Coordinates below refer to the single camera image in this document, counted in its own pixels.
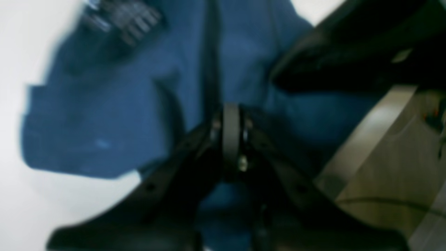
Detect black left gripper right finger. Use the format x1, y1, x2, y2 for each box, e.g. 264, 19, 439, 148
230, 104, 409, 251

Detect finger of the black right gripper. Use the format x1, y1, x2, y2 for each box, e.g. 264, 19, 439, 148
270, 0, 446, 92

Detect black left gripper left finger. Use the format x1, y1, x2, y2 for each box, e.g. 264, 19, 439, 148
47, 104, 232, 251

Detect dark blue t-shirt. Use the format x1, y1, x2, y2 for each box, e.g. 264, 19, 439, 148
20, 0, 384, 251

